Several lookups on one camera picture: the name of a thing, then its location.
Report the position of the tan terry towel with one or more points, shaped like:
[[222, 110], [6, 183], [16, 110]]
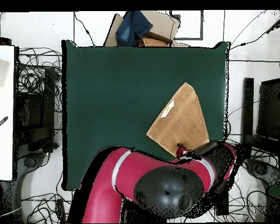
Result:
[[182, 121]]

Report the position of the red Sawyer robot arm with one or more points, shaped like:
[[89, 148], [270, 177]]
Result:
[[130, 175]]

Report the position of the dark green table cloth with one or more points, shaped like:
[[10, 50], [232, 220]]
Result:
[[102, 81]]

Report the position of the brown cardboard box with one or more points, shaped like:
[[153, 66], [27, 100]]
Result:
[[161, 23]]

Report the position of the blue denim jeans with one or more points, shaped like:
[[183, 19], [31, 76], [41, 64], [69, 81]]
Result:
[[133, 28]]

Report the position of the white side table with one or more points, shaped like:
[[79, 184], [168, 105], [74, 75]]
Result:
[[2, 151]]

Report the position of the black striped stick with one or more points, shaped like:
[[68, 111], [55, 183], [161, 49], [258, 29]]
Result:
[[0, 124]]

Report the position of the black metal frame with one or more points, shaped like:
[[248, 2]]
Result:
[[248, 105], [49, 93]]

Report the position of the grey square frame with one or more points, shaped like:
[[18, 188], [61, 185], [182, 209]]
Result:
[[201, 25]]

